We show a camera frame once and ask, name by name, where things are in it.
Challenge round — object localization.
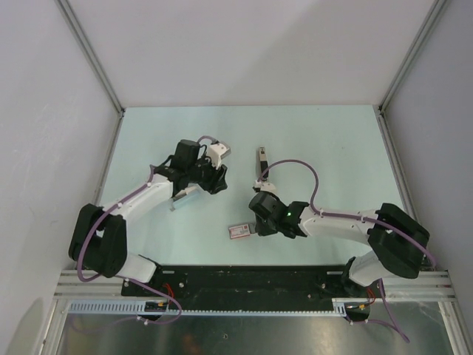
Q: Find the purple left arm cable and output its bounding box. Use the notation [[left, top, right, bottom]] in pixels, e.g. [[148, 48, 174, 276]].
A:
[[69, 135, 222, 330]]

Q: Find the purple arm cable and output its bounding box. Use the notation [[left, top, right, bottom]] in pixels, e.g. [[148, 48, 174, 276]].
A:
[[256, 159, 437, 345], [69, 135, 222, 330]]

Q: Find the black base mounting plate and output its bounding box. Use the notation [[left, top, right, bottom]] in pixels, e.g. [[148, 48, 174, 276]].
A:
[[121, 265, 380, 311]]

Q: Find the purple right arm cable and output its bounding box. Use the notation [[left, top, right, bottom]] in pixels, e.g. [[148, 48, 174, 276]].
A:
[[256, 159, 437, 345]]

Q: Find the left aluminium corner post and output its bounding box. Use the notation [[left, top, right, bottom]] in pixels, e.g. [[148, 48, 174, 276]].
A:
[[55, 0, 124, 116]]

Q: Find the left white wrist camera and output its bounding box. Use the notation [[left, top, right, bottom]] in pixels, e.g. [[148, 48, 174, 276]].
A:
[[205, 141, 231, 169]]

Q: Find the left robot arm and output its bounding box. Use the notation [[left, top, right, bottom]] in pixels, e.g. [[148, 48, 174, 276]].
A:
[[68, 137, 231, 296]]

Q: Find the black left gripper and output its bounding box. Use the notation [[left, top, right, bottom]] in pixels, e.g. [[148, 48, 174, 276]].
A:
[[187, 152, 228, 195]]

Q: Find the light blue stapler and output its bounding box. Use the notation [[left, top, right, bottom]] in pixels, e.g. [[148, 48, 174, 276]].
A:
[[170, 186, 200, 212]]

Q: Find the grey slotted cable duct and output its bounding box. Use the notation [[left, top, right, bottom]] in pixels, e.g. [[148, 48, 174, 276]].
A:
[[68, 300, 347, 317]]

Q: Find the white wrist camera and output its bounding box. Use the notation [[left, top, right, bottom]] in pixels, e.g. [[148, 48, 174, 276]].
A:
[[205, 141, 231, 169], [252, 180, 276, 194]]

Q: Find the right aluminium corner post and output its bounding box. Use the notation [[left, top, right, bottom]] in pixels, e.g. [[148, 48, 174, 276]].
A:
[[378, 0, 451, 114]]

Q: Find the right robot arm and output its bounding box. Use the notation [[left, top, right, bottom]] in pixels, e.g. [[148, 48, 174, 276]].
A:
[[249, 191, 430, 297]]

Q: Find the aluminium corner post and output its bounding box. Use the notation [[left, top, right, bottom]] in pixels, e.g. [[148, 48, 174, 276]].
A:
[[55, 0, 124, 116], [378, 0, 451, 114]]

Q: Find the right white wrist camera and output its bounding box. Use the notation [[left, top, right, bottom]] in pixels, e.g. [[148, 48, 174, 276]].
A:
[[252, 180, 276, 194]]

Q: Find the red white staple box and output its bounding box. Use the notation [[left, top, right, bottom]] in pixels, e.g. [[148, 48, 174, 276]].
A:
[[228, 223, 256, 240]]

